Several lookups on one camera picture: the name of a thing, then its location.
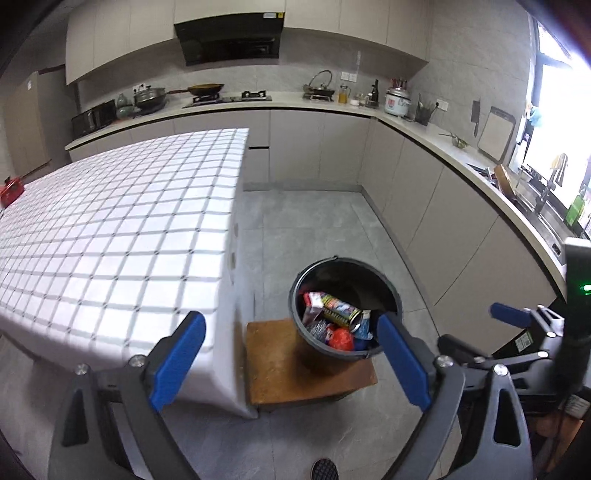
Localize beige fridge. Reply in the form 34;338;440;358
0;69;77;185

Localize black wok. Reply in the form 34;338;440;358
166;83;225;97

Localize small wooden stool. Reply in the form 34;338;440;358
245;318;378;414

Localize white tiled kitchen island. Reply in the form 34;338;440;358
0;128;259;420

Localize black utensil holder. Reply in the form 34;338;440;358
414;95;435;126

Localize black microwave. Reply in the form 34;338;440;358
71;99;117;138

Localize clear red plastic wrapper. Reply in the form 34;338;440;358
302;291;335;326

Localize person's black shoe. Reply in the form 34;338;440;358
311;457;340;480

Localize beige upper cabinets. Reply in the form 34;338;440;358
65;0;430;86

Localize black gas stove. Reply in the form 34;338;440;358
182;91;273;109

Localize red mesh bag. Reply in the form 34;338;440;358
331;328;355;352

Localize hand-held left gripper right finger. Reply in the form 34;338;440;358
376;313;536;480

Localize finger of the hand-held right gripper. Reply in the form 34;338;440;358
436;333;561;384
490;302;565;340

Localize green bottle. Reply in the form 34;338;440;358
566;194;585;227

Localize small red pot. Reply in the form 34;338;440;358
0;176;25;209

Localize grey kitchen counter cabinets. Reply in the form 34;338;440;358
65;92;571;365

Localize kitchen window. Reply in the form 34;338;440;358
508;18;591;241

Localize black plastic bucket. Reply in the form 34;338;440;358
288;256;402;361

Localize metal faucet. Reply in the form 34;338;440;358
536;154;568;215

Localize kitchen sink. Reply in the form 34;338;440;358
466;161;568;259

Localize white rice cooker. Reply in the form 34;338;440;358
385;85;413;118

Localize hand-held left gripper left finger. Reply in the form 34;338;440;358
47;310;207;480

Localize black range hood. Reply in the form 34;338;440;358
174;11;284;66

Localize white cutting board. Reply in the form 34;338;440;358
477;106;515;162

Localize black kettle on stand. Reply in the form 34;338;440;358
302;70;336;100

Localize pot with glass lid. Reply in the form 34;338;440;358
133;85;168;112

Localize round wooden board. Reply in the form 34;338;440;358
493;164;518;197

